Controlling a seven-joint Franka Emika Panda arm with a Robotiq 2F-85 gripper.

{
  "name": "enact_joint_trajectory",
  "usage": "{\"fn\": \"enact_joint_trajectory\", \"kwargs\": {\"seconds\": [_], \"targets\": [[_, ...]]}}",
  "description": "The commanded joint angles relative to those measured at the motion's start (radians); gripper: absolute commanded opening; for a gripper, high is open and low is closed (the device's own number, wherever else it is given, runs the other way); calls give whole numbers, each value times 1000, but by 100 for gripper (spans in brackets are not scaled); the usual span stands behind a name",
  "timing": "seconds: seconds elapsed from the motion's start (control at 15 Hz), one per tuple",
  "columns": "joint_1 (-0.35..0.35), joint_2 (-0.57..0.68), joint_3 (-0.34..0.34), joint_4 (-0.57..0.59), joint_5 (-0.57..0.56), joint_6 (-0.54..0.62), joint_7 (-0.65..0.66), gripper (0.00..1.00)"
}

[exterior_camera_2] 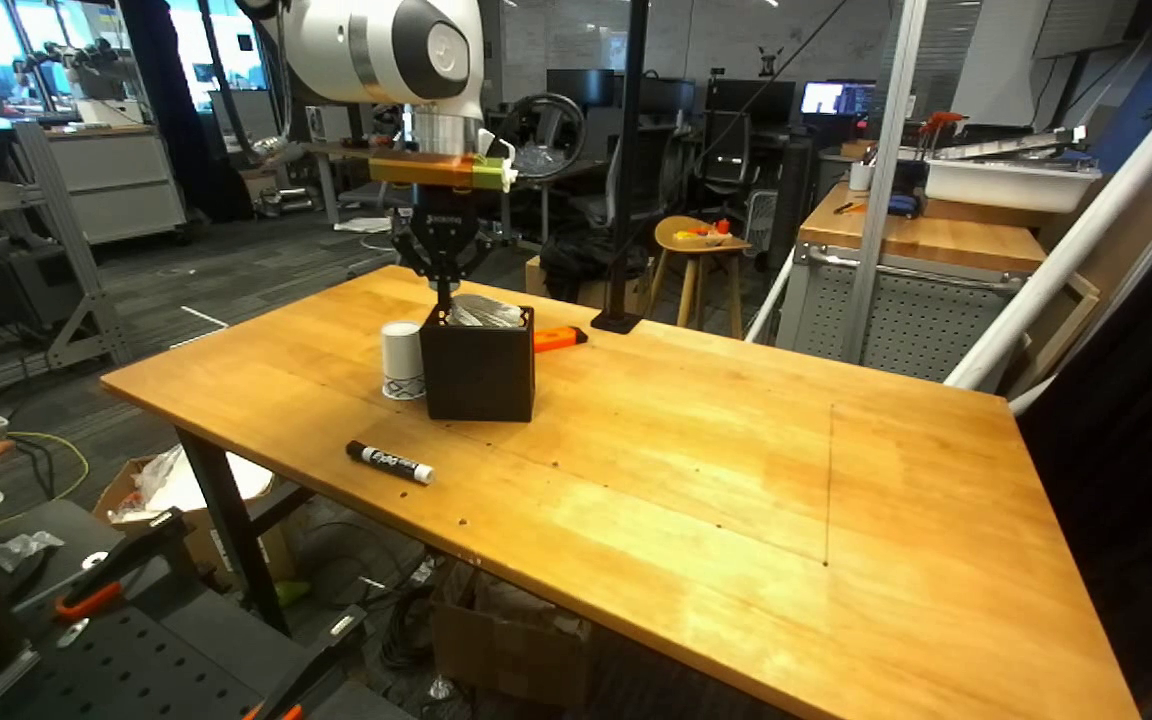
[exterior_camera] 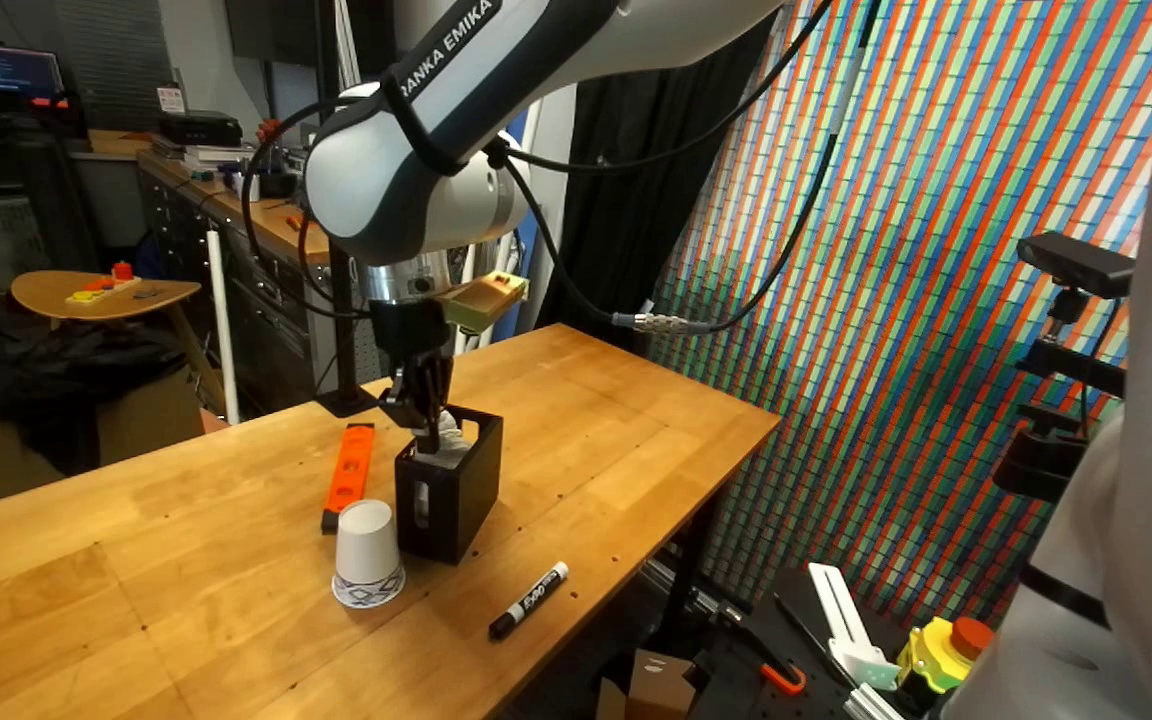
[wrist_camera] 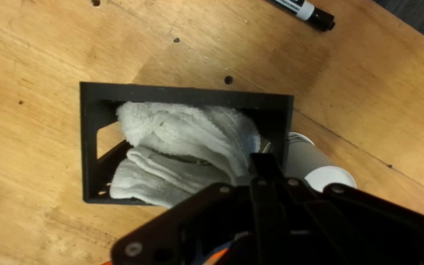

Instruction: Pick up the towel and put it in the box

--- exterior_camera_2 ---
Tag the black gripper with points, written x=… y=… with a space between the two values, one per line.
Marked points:
x=441 y=225

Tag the black perforated box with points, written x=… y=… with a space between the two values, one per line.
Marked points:
x=476 y=372

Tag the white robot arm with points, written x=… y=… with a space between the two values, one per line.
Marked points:
x=383 y=55

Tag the cardboard box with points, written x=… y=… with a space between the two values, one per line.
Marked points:
x=509 y=654

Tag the white paper cup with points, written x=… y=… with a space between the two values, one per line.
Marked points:
x=402 y=361

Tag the black dry-erase marker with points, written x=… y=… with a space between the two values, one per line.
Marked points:
x=390 y=461

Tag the black pole with base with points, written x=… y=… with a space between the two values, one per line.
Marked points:
x=628 y=162

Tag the round wooden stool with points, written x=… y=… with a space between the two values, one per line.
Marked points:
x=696 y=238

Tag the small orange yellow object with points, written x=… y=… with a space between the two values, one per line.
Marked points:
x=696 y=234

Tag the thin white pole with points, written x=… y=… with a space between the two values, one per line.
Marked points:
x=769 y=298

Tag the black table leg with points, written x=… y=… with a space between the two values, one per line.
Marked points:
x=239 y=533

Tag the white plastic bag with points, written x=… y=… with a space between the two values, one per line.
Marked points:
x=168 y=487

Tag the white cabinet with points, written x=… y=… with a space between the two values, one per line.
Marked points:
x=119 y=182

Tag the grey metal shelving unit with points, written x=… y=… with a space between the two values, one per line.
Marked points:
x=57 y=225

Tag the small white bottle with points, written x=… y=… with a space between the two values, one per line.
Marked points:
x=860 y=177

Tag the computer monitor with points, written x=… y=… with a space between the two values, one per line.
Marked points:
x=836 y=97

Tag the wooden workbench with grey panel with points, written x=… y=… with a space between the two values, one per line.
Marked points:
x=923 y=243

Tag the black perforated panel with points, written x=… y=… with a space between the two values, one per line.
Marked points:
x=150 y=664

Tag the white plastic bin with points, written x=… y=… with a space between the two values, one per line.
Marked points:
x=1001 y=182

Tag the thick white beam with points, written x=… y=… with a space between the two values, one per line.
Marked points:
x=1083 y=225

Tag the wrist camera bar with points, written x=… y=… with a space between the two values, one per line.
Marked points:
x=441 y=170

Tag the white metal frame post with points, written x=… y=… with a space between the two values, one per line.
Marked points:
x=886 y=173

